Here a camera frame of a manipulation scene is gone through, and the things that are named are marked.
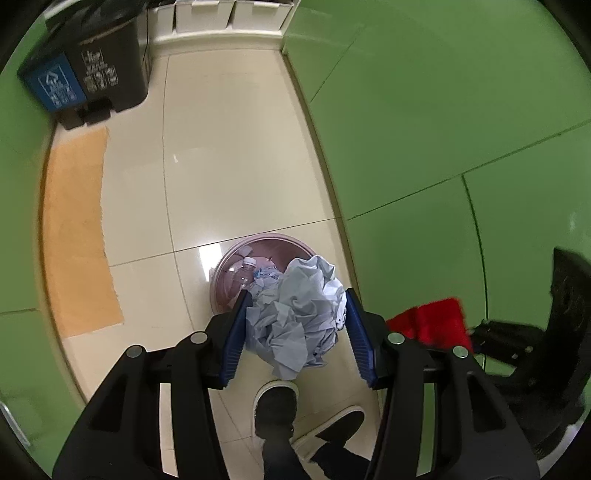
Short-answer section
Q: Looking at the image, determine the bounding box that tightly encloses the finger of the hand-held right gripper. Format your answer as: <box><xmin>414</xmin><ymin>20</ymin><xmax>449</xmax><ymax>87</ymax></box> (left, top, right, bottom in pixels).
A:
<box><xmin>471</xmin><ymin>319</ymin><xmax>549</xmax><ymax>365</ymax></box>

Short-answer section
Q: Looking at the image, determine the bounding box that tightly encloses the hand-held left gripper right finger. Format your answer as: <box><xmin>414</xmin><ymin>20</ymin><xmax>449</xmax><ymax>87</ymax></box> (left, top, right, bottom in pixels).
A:
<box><xmin>344</xmin><ymin>288</ymin><xmax>541</xmax><ymax>480</ymax></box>

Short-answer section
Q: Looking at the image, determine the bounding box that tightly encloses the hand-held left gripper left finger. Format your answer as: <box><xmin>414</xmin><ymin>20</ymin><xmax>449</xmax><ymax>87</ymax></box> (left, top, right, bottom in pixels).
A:
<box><xmin>52</xmin><ymin>290</ymin><xmax>254</xmax><ymax>480</ymax></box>

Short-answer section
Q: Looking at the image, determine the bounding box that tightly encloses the pink round waste bin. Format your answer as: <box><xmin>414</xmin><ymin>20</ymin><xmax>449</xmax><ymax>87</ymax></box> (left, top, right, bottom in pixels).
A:
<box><xmin>210</xmin><ymin>234</ymin><xmax>319</xmax><ymax>319</ymax></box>

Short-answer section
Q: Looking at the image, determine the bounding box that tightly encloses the blue-grey paper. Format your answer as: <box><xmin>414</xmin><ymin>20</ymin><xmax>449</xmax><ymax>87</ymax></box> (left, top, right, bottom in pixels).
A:
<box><xmin>246</xmin><ymin>255</ymin><xmax>348</xmax><ymax>380</ymax></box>

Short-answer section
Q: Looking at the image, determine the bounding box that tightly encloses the red cloth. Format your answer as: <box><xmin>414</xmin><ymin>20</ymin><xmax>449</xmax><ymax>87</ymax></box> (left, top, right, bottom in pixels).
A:
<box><xmin>387</xmin><ymin>298</ymin><xmax>472</xmax><ymax>352</ymax></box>

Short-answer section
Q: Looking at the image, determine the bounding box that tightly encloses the clear plastic bottle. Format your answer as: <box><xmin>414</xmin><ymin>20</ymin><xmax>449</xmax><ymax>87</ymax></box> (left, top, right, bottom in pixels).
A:
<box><xmin>230</xmin><ymin>257</ymin><xmax>259</xmax><ymax>288</ymax></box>

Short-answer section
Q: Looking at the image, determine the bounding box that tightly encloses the person's left shoe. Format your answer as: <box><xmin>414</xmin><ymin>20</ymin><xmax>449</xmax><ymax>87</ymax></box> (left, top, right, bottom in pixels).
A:
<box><xmin>254</xmin><ymin>381</ymin><xmax>300</xmax><ymax>444</ymax></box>

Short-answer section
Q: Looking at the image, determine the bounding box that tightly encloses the person's shoe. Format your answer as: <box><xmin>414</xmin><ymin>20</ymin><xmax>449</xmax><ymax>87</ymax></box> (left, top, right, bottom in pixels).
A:
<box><xmin>293</xmin><ymin>406</ymin><xmax>365</xmax><ymax>462</ymax></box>
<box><xmin>254</xmin><ymin>381</ymin><xmax>300</xmax><ymax>444</ymax></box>

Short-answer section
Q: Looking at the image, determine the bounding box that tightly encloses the person's right shoe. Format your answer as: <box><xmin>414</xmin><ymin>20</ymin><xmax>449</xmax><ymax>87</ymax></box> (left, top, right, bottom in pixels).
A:
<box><xmin>293</xmin><ymin>406</ymin><xmax>365</xmax><ymax>462</ymax></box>

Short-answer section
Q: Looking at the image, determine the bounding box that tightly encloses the person's dark trouser leg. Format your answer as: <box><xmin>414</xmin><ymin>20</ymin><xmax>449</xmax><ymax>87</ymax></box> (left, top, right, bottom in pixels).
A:
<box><xmin>262</xmin><ymin>434</ymin><xmax>370</xmax><ymax>480</ymax></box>

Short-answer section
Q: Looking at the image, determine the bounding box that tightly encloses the orange floor mat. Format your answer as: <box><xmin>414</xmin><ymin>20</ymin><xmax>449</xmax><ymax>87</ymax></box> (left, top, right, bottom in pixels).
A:
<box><xmin>42</xmin><ymin>127</ymin><xmax>125</xmax><ymax>336</ymax></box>

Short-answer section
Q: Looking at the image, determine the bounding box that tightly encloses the green glossy cabinet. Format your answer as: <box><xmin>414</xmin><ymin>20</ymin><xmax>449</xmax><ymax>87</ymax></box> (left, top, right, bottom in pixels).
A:
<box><xmin>281</xmin><ymin>0</ymin><xmax>591</xmax><ymax>407</ymax></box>

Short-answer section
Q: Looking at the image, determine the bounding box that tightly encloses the black pedal bin blue label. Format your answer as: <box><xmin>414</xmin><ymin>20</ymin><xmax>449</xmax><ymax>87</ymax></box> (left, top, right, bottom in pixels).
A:
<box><xmin>17</xmin><ymin>0</ymin><xmax>151</xmax><ymax>131</ymax></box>

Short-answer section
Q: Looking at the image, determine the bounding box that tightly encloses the white storage box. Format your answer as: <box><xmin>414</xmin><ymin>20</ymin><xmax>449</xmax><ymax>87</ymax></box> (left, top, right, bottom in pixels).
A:
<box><xmin>154</xmin><ymin>2</ymin><xmax>178</xmax><ymax>35</ymax></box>
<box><xmin>175</xmin><ymin>0</ymin><xmax>236</xmax><ymax>31</ymax></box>
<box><xmin>233</xmin><ymin>0</ymin><xmax>294</xmax><ymax>28</ymax></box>

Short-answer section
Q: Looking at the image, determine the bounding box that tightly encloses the green cabinet with handles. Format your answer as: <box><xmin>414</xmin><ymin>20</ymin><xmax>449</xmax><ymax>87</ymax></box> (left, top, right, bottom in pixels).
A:
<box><xmin>0</xmin><ymin>14</ymin><xmax>88</xmax><ymax>462</ymax></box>

